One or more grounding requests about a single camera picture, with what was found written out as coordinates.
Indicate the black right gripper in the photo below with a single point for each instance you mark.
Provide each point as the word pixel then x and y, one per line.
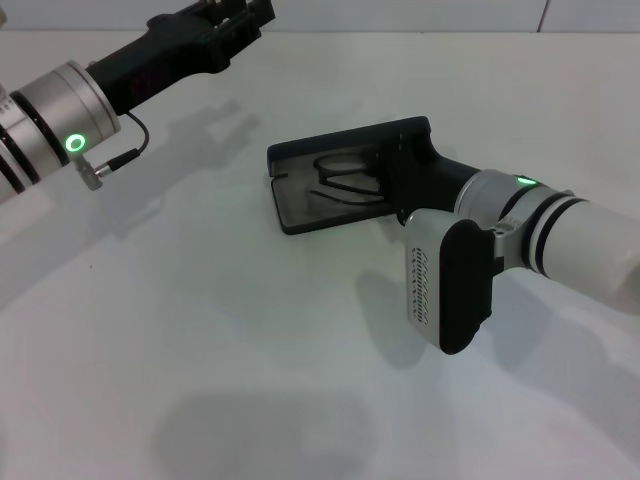
pixel 425 170

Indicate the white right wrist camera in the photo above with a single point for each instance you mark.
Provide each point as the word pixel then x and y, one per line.
pixel 450 280

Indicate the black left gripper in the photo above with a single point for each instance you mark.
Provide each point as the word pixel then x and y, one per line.
pixel 160 60

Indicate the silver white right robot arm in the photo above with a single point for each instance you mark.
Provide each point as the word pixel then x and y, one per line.
pixel 590 240

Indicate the black glasses case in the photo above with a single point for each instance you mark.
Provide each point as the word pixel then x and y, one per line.
pixel 300 210

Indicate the black glasses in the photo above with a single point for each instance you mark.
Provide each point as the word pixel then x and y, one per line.
pixel 340 162

